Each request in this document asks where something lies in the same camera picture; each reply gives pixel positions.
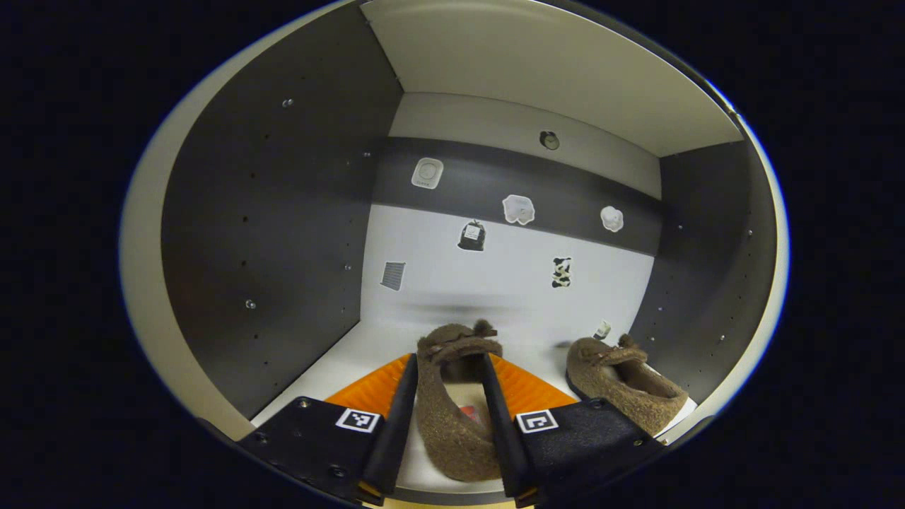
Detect brown fuzzy shoe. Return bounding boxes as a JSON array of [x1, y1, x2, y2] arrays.
[[566, 334, 689, 438], [416, 320, 507, 483]]

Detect white grey shoe cabinet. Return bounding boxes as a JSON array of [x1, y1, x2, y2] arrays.
[[119, 0, 791, 507]]

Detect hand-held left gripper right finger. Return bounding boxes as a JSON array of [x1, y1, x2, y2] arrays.
[[481, 352, 667, 508]]

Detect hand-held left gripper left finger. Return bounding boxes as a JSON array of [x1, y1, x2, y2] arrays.
[[235, 352, 421, 507]]

